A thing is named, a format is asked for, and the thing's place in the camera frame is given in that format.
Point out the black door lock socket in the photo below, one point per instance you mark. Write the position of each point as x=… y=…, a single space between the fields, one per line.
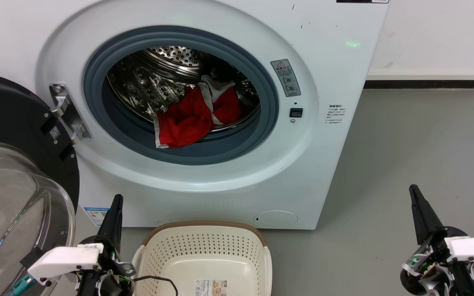
x=296 y=112

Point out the blue white energy label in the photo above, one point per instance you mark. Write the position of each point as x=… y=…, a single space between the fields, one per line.
x=95 y=214

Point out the cream perforated laundry basket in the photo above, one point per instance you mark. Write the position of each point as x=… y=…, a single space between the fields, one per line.
x=220 y=267

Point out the grey warning sticker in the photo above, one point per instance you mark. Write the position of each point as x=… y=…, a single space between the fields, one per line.
x=285 y=78

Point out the small printed text label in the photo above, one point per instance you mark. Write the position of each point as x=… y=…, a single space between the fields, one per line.
x=335 y=114

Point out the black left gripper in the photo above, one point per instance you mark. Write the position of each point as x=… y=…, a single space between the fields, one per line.
x=109 y=281

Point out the metal door hinge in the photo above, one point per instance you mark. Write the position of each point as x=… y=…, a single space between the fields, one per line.
x=66 y=111

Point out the white and black baseboard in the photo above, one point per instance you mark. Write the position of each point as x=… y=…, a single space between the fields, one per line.
x=426 y=75

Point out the washing machine glass door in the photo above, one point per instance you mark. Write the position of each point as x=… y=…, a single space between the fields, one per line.
x=10 y=111

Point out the grey rubber door gasket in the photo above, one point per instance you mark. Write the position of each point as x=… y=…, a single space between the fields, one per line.
x=94 y=96

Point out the white front-load washing machine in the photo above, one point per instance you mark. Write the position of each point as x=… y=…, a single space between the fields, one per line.
x=323 y=164

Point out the stainless steel washing machine drum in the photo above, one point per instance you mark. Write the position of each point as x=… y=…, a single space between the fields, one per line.
x=146 y=82

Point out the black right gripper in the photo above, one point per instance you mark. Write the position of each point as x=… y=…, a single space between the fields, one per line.
x=436 y=271

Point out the red garment with white stripes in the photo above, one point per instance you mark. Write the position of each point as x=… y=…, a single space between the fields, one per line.
x=183 y=123

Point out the printed paper product label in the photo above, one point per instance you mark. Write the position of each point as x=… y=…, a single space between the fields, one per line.
x=210 y=287

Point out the round white filter cover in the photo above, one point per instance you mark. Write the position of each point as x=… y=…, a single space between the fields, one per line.
x=276 y=219

